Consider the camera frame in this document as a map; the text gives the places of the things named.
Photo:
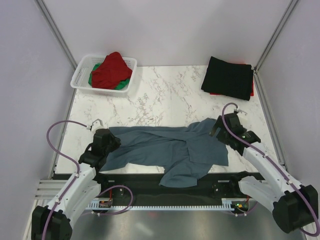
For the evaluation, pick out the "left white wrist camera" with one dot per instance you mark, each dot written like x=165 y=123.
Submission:
x=95 y=125

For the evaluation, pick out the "folded black t shirt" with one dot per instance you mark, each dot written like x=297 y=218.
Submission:
x=226 y=78

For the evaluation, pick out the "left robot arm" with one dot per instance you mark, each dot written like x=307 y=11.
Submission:
x=56 y=220

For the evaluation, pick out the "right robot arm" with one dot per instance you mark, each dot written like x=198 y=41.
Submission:
x=292 y=205

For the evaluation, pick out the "folded red t shirt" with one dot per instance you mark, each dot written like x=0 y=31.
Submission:
x=251 y=90

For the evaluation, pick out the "blue-grey t shirt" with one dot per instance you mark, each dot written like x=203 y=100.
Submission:
x=185 y=153

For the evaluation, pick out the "white plastic basket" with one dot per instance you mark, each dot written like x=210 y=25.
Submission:
x=81 y=75

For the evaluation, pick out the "right aluminium frame post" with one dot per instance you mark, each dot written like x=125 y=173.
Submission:
x=276 y=33

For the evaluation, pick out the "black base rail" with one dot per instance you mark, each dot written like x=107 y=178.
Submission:
x=145 y=189

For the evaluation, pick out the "aluminium frame post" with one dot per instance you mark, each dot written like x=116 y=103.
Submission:
x=276 y=33
x=56 y=32

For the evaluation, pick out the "dark red t shirt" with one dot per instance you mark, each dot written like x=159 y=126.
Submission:
x=111 y=71

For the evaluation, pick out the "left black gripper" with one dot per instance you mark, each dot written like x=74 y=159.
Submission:
x=116 y=141

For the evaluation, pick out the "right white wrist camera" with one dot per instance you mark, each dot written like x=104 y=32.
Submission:
x=240 y=111

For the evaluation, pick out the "white slotted cable duct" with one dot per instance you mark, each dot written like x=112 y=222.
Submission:
x=224 y=205

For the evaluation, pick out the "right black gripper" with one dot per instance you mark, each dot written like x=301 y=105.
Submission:
x=218 y=123

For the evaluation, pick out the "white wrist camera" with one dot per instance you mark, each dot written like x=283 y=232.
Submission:
x=95 y=125
x=240 y=111

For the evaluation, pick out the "green t shirt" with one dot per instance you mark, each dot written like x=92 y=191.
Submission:
x=121 y=84

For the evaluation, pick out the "left aluminium frame post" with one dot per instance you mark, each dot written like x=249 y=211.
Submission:
x=56 y=32

